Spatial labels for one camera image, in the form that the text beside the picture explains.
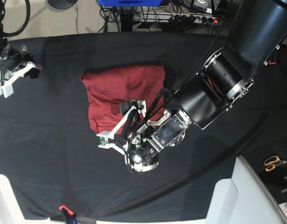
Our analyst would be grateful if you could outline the orange and black clamp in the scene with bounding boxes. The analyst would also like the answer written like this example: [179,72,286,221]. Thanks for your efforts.
[267,51,278,65]

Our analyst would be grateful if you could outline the black table cloth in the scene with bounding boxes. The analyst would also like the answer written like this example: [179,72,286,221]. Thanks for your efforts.
[0,32,287,222]

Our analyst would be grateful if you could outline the blue plastic box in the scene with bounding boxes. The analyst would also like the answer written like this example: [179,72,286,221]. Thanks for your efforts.
[98,0,161,7]

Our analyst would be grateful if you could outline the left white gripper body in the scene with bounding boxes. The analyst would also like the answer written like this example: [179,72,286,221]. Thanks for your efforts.
[97,99,147,155]

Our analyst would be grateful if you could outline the yellow-handled scissors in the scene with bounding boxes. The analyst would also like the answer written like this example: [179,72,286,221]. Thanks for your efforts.
[264,155,287,172]

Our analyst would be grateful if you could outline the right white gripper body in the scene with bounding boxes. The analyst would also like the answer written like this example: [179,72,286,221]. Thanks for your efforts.
[0,62,42,98]

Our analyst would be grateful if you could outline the black round base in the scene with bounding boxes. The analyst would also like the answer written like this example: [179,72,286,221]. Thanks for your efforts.
[47,0,78,10]

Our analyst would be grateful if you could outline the orange and blue clamp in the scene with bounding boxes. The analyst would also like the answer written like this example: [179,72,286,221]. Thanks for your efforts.
[58,204,78,224]

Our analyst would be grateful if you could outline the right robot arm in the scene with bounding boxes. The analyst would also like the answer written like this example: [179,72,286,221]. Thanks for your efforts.
[0,0,42,98]

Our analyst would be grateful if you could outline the white power strip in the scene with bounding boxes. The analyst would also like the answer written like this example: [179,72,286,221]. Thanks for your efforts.
[173,14,220,26]

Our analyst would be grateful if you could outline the black stand post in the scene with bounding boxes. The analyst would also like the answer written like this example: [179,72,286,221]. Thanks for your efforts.
[118,7,137,32]

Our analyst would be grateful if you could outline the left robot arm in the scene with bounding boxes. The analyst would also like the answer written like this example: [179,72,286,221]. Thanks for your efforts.
[98,0,287,172]

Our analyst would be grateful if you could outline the red long-sleeve T-shirt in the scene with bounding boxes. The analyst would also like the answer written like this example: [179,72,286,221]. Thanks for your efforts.
[80,65,165,134]

